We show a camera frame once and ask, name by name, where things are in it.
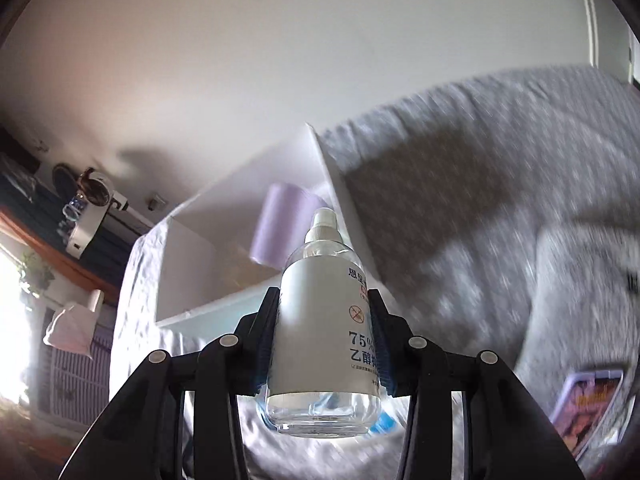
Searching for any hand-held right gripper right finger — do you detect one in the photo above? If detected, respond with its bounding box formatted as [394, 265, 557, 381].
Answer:
[372, 290, 586, 480]

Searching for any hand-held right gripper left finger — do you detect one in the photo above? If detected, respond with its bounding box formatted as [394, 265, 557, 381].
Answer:
[60, 287, 280, 480]

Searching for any clear spray bottle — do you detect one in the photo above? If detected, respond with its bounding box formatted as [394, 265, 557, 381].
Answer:
[256, 208, 388, 438]

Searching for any white storage box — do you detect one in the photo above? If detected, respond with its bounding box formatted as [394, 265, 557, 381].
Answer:
[154, 122, 401, 331]

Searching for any purple roll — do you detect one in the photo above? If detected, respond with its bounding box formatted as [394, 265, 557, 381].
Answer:
[250, 183, 331, 266]

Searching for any white hanging cloth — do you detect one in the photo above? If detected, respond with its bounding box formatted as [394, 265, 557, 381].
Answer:
[42, 290, 106, 356]

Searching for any grey cloth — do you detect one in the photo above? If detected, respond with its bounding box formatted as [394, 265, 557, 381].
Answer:
[515, 220, 640, 376]

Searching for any purple-edged packet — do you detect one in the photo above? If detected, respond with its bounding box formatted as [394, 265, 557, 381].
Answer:
[547, 367, 626, 461]

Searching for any grey patterned bedsheet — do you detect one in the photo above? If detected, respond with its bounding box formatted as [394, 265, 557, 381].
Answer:
[112, 62, 640, 480]

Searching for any small desk fan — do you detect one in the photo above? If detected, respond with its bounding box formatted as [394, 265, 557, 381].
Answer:
[77, 167, 113, 206]

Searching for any orange wooden board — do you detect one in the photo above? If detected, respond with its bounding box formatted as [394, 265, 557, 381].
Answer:
[0, 210, 121, 291]

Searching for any green potted plant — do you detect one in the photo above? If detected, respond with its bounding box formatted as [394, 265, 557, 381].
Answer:
[17, 252, 56, 301]

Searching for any dark round fan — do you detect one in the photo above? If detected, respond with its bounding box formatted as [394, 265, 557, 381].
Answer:
[52, 162, 81, 196]

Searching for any white door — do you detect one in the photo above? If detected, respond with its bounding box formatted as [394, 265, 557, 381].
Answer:
[575, 0, 640, 86]

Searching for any white wall shelf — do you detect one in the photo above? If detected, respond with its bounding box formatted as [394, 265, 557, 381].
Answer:
[62, 195, 126, 261]

